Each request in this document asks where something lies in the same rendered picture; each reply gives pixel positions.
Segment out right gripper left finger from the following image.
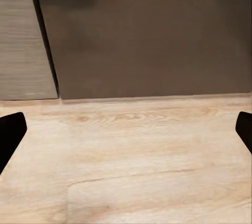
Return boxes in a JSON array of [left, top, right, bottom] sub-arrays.
[[0, 112, 27, 174]]

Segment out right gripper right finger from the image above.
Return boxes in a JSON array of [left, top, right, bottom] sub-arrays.
[[235, 111, 252, 154]]

